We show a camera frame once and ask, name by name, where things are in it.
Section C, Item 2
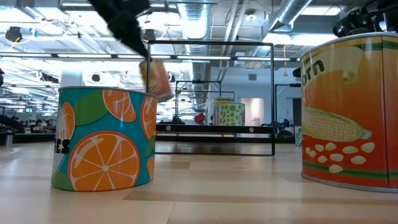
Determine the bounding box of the teal can with orange slices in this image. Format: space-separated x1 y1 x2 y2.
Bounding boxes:
50 86 159 192

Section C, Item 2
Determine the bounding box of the ribbed silver ventilation duct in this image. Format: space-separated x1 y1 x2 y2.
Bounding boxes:
177 0 214 105

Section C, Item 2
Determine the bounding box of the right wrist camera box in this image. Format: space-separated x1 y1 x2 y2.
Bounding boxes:
332 6 379 38

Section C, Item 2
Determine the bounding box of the teal lattice patterned can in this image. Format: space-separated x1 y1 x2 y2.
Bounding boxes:
294 126 303 147

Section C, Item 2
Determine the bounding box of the background black metal frame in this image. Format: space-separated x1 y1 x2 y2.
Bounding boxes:
175 80 223 125
274 82 302 125

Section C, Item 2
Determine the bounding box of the yellow hanging pendant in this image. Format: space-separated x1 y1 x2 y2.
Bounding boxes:
282 45 289 77

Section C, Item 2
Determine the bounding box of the black table edge rail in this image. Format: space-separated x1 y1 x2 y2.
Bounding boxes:
0 133 57 145

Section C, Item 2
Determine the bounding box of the orange red peach can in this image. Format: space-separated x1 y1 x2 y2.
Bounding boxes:
138 58 174 103

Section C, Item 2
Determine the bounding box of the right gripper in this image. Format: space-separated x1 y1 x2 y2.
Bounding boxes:
374 0 398 34

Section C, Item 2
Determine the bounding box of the black metal frame shelf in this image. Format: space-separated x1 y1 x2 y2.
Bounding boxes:
144 39 277 157

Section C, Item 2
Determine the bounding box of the green dotted can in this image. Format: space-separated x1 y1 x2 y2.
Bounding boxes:
218 103 246 127

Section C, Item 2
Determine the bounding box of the black ceiling mounted device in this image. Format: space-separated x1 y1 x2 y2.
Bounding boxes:
5 26 23 44
142 28 157 43

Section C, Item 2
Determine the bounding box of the pale yellow labelled can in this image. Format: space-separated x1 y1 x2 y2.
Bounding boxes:
212 96 234 126

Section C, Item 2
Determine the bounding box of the white round pillar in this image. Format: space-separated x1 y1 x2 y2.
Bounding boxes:
60 70 85 88

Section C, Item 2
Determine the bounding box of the long ceiling light strip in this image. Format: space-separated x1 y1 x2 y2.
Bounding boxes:
0 52 292 62

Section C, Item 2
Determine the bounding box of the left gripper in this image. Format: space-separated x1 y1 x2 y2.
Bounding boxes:
88 0 150 59

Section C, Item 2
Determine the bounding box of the orange red corn can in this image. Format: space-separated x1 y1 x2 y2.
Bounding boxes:
300 32 398 194

